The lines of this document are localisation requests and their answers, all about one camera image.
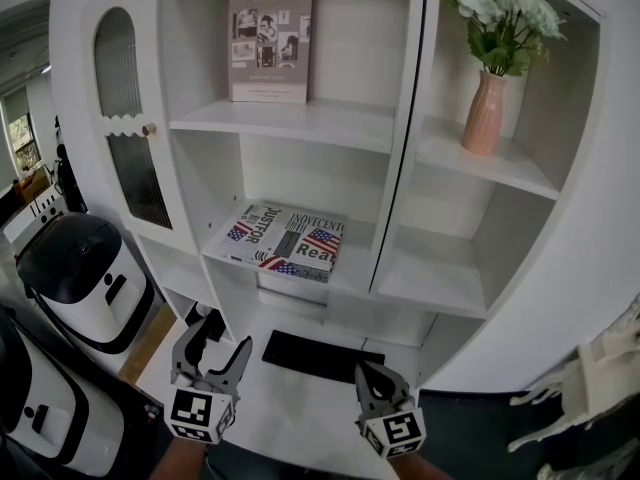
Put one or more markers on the white shelf cabinet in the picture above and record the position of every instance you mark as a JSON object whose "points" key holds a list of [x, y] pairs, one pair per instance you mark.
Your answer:
{"points": [[440, 278]]}

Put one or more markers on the pink ribbed vase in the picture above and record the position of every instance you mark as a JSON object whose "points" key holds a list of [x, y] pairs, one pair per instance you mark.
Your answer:
{"points": [[482, 118]]}

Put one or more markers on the black keyboard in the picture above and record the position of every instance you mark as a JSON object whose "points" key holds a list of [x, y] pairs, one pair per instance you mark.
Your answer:
{"points": [[320, 355]]}

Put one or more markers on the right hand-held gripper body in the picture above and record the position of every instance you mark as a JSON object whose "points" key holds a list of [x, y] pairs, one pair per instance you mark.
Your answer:
{"points": [[397, 433]]}

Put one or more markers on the flag print book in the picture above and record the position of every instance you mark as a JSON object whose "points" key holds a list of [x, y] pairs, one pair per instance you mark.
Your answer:
{"points": [[280, 238]]}

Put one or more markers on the window with green view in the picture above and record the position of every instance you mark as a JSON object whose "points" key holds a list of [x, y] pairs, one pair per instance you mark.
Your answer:
{"points": [[24, 143]]}

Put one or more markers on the person's right forearm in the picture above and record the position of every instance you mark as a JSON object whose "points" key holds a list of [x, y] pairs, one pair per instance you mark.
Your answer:
{"points": [[417, 468]]}

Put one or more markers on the white table top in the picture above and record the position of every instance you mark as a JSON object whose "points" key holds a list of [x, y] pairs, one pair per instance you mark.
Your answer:
{"points": [[295, 408]]}

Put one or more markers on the brown cardboard box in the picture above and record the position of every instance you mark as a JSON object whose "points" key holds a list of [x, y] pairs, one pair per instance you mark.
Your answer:
{"points": [[145, 348]]}

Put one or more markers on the white arched glass cabinet door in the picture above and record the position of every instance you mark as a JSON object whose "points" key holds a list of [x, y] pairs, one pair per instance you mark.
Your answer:
{"points": [[125, 128]]}

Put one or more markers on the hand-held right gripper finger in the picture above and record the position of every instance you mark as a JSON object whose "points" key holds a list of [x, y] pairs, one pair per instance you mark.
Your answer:
{"points": [[395, 383], [361, 393]]}

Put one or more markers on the grey photo cover book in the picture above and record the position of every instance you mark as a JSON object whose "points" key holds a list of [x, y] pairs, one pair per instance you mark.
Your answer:
{"points": [[272, 38]]}

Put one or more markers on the white flower bouquet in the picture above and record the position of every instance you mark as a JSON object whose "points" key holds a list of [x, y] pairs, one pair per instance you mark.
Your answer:
{"points": [[505, 13]]}

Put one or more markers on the person's left forearm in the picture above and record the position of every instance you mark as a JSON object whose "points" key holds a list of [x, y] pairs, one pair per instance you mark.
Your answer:
{"points": [[182, 460]]}

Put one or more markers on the white ornate chair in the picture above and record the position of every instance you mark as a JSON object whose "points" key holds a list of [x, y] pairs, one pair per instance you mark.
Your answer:
{"points": [[600, 383]]}

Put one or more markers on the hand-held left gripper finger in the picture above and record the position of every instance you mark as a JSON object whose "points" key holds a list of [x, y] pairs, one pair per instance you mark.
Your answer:
{"points": [[235, 368], [186, 358]]}

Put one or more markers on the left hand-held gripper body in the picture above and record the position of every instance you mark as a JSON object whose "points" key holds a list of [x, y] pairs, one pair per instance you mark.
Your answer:
{"points": [[197, 410]]}

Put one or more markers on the white black service robot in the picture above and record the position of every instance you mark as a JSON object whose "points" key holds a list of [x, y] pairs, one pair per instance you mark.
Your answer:
{"points": [[65, 408], [85, 288]]}

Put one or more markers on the round brass door knob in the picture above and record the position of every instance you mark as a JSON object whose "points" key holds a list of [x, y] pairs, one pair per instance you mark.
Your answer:
{"points": [[148, 129]]}

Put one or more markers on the black tissue box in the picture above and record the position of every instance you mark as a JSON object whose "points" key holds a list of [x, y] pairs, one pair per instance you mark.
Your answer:
{"points": [[216, 325]]}

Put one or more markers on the white rack with black slots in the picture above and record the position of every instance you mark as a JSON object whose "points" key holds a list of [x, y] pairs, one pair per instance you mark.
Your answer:
{"points": [[46, 208]]}

